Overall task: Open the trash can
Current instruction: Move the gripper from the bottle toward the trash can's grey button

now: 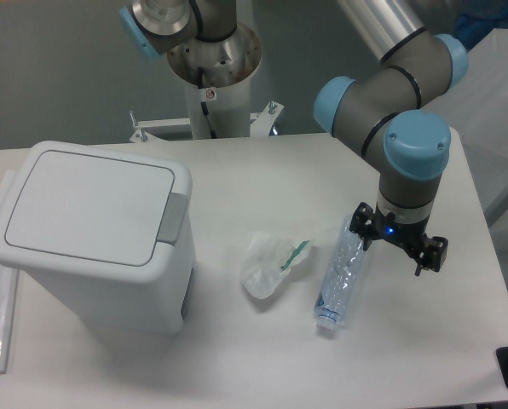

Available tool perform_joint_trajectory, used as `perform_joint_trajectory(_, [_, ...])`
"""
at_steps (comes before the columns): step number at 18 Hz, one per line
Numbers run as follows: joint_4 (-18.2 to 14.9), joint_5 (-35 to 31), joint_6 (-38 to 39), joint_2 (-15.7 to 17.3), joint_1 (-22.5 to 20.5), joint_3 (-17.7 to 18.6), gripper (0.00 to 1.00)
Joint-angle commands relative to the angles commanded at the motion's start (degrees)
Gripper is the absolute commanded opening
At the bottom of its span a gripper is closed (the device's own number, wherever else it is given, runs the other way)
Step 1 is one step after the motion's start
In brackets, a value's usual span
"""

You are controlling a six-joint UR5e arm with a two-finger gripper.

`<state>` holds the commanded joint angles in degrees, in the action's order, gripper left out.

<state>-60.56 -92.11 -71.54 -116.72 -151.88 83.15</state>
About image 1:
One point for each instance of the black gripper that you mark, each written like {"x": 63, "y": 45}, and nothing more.
{"x": 429, "y": 253}

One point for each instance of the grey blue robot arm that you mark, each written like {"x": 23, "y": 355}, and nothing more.
{"x": 382, "y": 119}

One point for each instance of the white plastic trash can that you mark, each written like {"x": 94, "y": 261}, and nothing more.
{"x": 150, "y": 297}

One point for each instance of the white trash can lid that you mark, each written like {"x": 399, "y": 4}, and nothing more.
{"x": 89, "y": 207}

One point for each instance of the crushed clear plastic bottle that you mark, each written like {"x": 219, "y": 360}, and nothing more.
{"x": 345, "y": 264}

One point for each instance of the crumpled clear plastic bag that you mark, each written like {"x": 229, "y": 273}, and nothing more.
{"x": 268, "y": 261}

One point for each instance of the white side table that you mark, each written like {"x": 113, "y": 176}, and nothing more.
{"x": 480, "y": 113}

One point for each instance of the grey lid push button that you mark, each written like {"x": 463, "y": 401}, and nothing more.
{"x": 172, "y": 219}

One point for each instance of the blue fabric in corner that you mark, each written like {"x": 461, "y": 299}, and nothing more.
{"x": 477, "y": 19}

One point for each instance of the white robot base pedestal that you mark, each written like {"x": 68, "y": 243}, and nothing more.
{"x": 216, "y": 78}

